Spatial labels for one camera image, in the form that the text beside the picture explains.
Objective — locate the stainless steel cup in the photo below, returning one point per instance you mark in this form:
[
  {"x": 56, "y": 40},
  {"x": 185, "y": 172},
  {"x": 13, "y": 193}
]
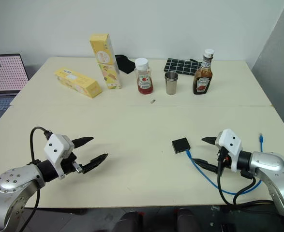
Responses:
[
  {"x": 172, "y": 87},
  {"x": 171, "y": 74}
]

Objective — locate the long yellow carton box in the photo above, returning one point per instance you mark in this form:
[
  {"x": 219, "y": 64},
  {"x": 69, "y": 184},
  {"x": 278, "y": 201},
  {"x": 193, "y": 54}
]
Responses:
[{"x": 77, "y": 82}]

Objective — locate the black pouch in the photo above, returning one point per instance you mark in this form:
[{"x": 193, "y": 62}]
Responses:
[{"x": 126, "y": 65}]

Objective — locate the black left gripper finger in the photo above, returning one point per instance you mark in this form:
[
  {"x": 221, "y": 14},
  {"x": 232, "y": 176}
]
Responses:
[
  {"x": 83, "y": 140},
  {"x": 95, "y": 162}
]

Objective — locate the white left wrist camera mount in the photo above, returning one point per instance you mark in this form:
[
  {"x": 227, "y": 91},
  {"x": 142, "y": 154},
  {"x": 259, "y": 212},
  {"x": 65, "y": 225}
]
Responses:
[{"x": 55, "y": 146}]

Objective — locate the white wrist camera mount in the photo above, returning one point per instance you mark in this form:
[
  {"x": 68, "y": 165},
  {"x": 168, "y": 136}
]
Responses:
[
  {"x": 55, "y": 146},
  {"x": 230, "y": 141}
]

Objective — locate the grey laptop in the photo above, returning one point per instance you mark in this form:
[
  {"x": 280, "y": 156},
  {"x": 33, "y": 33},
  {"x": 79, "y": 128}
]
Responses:
[{"x": 1, "y": 72}]

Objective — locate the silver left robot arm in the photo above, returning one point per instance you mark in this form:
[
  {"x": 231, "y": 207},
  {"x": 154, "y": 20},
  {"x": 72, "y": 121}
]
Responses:
[{"x": 8, "y": 184}]

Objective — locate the black white-grid cloth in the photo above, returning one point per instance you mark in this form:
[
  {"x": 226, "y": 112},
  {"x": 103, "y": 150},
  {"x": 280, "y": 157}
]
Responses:
[{"x": 180, "y": 66}]

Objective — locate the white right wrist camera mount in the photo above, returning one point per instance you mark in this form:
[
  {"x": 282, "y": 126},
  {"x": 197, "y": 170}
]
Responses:
[{"x": 230, "y": 141}]

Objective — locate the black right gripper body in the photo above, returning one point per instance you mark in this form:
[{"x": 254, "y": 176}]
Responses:
[{"x": 223, "y": 158}]

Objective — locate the small black square box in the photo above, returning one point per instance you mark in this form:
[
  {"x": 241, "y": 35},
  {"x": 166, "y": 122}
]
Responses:
[{"x": 180, "y": 145}]

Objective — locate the tall yellow carton box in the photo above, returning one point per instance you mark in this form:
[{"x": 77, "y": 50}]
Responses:
[{"x": 105, "y": 60}]

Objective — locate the brown Heinz sauce bottle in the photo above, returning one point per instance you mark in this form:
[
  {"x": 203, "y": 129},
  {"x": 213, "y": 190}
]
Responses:
[{"x": 203, "y": 79}]

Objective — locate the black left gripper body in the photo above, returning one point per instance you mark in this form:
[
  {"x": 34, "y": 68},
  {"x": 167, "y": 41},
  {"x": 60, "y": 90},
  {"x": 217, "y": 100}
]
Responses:
[{"x": 69, "y": 165}]

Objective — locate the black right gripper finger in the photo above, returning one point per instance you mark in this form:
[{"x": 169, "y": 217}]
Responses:
[
  {"x": 210, "y": 140},
  {"x": 207, "y": 165}
]

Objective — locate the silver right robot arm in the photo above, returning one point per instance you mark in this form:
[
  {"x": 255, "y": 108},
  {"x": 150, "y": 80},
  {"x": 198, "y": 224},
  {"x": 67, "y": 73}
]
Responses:
[{"x": 272, "y": 162}]

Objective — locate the ketchup jar with white cap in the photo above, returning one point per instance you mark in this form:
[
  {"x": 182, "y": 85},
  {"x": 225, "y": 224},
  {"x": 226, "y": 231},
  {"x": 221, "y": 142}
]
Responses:
[{"x": 144, "y": 79}]

